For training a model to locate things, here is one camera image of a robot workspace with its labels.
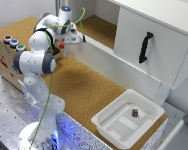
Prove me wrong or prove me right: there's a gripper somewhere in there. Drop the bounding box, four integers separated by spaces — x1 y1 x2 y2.
63 27 86 45

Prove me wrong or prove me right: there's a white cabinet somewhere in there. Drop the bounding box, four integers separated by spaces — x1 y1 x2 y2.
55 0 188 108

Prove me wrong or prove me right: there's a green button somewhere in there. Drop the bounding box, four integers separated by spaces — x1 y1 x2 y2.
15 43 27 53

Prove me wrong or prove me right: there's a blue button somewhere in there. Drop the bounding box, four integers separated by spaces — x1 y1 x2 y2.
9 38 20 48

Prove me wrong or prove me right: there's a red button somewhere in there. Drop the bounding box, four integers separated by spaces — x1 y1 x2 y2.
3 34 13 44

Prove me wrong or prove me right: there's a white sliding door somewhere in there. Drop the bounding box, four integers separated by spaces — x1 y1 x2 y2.
112 6 188 90

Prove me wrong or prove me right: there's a purple block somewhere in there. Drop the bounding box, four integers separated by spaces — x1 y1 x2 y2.
131 108 140 118

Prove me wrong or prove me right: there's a white plastic box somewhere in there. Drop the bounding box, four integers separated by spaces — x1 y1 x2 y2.
90 88 166 150

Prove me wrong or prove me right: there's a green cable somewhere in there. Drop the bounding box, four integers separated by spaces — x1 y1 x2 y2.
27 7 87 150

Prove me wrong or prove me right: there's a black door handle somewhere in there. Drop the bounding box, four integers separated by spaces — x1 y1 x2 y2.
138 31 155 65

